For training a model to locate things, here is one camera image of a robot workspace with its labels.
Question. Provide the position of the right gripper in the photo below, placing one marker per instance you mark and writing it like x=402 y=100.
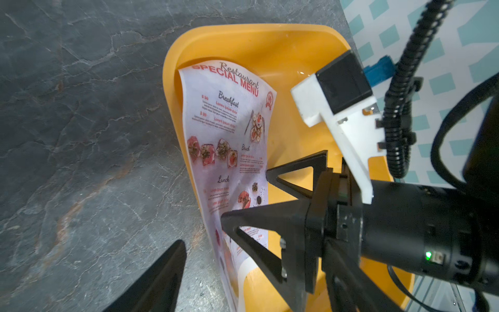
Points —
x=415 y=228

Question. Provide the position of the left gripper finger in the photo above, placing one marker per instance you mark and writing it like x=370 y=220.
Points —
x=158 y=287

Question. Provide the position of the red special menu sheet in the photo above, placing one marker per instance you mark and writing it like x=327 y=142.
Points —
x=226 y=117

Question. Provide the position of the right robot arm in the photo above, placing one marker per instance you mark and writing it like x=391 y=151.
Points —
x=480 y=187

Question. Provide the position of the yellow plastic tray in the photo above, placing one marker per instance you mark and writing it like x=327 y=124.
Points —
x=283 y=55

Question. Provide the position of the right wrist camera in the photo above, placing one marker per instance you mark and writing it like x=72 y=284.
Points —
x=337 y=95

